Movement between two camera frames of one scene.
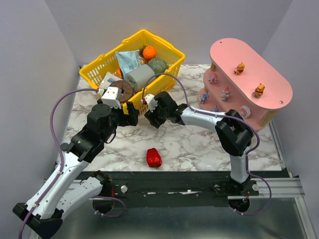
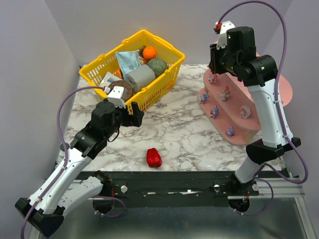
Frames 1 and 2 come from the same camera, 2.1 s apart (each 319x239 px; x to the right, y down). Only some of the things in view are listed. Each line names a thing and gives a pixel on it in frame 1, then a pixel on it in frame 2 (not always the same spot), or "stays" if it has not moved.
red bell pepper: x=153 y=158 stays
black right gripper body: x=154 y=116 -> x=213 y=59
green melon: x=159 y=65 stays
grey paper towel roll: x=139 y=77 stays
